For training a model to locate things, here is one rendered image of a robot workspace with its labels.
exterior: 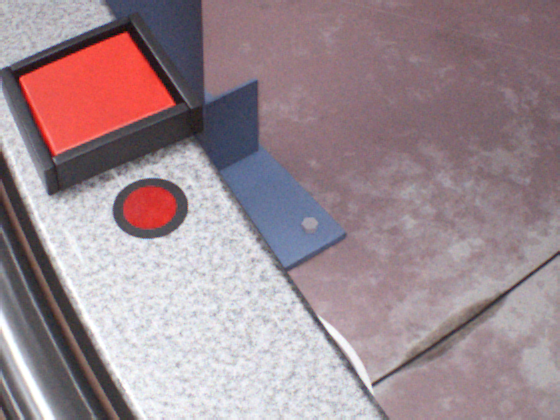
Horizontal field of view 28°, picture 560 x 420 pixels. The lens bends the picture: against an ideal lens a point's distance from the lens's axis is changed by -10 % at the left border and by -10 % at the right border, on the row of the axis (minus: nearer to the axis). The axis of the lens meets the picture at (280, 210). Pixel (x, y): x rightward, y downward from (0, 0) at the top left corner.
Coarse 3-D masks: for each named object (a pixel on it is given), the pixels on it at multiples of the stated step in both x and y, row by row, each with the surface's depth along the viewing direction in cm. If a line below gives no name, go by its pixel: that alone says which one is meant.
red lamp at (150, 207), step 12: (144, 192) 50; (156, 192) 50; (168, 192) 50; (132, 204) 50; (144, 204) 50; (156, 204) 50; (168, 204) 50; (132, 216) 49; (144, 216) 49; (156, 216) 49; (168, 216) 49; (144, 228) 49
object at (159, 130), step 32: (96, 32) 54; (32, 64) 53; (160, 64) 53; (192, 96) 51; (32, 128) 50; (128, 128) 50; (160, 128) 51; (192, 128) 52; (32, 160) 51; (64, 160) 49; (96, 160) 50; (128, 160) 51
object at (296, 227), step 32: (128, 0) 128; (160, 0) 130; (192, 0) 135; (160, 32) 134; (192, 32) 139; (192, 64) 142; (224, 96) 162; (256, 96) 166; (224, 128) 167; (256, 128) 171; (224, 160) 172; (256, 160) 174; (256, 192) 170; (288, 192) 170; (256, 224) 166; (288, 224) 166; (320, 224) 166; (288, 256) 163
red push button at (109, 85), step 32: (128, 32) 55; (64, 64) 53; (96, 64) 53; (128, 64) 53; (32, 96) 52; (64, 96) 52; (96, 96) 52; (128, 96) 52; (160, 96) 52; (64, 128) 51; (96, 128) 51
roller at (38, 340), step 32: (0, 224) 49; (0, 256) 48; (0, 288) 46; (32, 288) 47; (0, 320) 45; (32, 320) 46; (0, 352) 45; (32, 352) 44; (64, 352) 45; (0, 384) 44; (32, 384) 43; (64, 384) 44; (32, 416) 43; (64, 416) 42; (96, 416) 43
